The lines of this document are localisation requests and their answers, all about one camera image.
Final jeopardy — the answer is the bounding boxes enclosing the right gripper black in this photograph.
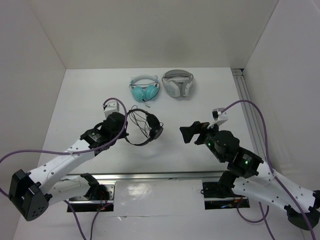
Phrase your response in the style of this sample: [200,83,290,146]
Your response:
[178,119,224,162]

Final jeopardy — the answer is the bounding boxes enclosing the black headphones with cable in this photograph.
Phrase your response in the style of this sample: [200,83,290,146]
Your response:
[124,107,164,147]

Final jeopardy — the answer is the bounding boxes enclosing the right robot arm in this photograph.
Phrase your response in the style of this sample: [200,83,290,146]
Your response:
[179,121,320,230]

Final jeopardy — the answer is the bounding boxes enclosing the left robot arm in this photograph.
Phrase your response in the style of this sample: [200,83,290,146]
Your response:
[8,112,127,221]

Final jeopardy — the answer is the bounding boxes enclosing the grey white headphones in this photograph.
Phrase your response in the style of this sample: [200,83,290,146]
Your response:
[161,69,194,98]

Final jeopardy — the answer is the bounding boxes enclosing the teal headphones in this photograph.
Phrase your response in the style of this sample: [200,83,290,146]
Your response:
[129,74,161,102]

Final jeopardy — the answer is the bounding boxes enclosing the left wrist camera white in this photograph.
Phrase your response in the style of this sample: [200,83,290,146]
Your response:
[103,100,120,119]

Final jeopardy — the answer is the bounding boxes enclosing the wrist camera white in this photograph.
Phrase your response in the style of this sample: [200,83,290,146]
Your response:
[207,108,228,129]
[103,100,120,119]

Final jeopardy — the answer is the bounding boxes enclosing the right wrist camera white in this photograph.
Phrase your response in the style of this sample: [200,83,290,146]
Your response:
[207,108,228,129]

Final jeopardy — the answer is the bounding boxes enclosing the aluminium rail front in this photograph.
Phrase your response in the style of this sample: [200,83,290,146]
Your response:
[59,171,231,181]

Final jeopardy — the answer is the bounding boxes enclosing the aluminium rail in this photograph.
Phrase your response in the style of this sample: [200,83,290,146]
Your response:
[59,171,231,181]
[231,68,266,160]

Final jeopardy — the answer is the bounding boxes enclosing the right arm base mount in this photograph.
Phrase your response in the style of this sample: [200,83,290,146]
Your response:
[200,182,250,210]

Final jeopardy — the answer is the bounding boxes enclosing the aluminium rail right side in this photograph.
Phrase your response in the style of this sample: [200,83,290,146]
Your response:
[231,68,266,160]

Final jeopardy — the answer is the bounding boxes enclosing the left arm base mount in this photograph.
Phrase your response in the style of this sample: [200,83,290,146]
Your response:
[68,181,116,213]

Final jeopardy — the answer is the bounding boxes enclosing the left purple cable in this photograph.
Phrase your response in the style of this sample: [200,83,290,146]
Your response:
[0,97,129,240]

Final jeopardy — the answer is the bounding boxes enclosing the purple cable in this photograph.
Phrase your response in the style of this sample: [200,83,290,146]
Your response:
[0,97,129,240]
[219,99,318,240]

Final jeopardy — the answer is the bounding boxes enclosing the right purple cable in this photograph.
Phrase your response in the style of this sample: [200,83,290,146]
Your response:
[219,99,318,240]

